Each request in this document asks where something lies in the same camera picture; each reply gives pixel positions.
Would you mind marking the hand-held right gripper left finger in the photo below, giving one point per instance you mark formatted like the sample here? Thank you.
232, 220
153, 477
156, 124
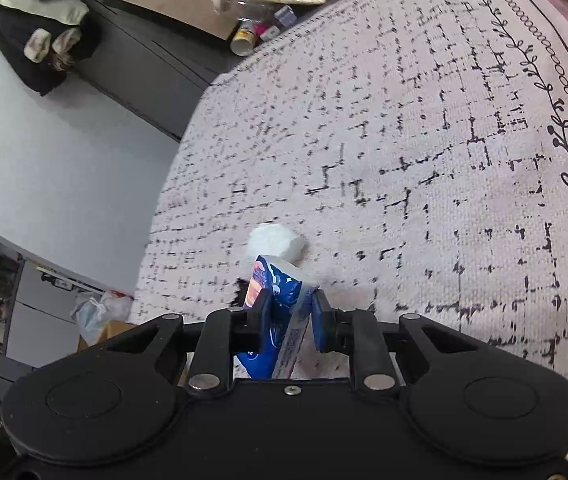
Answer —
259, 317

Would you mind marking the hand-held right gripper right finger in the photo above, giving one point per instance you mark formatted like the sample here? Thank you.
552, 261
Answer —
321, 322

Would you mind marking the blue tissue packet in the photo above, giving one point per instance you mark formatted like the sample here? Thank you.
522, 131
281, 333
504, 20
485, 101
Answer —
276, 310

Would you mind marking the brown cardboard box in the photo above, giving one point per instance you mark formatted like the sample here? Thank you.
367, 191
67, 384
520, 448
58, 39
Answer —
109, 332

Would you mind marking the white crumpled tissue ball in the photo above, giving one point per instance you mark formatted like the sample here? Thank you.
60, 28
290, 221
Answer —
274, 242

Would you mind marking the white plastic bag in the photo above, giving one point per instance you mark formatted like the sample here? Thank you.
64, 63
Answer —
99, 310

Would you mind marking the white black printed blanket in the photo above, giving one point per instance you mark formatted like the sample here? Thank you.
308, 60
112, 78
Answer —
389, 135

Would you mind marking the white yellow paper cup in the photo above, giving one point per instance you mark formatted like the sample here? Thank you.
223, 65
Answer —
242, 41

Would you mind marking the dark grey door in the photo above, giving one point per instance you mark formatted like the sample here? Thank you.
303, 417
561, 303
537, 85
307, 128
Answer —
139, 65

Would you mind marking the small purple box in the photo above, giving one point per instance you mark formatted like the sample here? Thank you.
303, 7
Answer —
285, 15

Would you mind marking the dark hanging clothes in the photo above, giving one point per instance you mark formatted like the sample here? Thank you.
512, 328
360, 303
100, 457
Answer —
39, 25

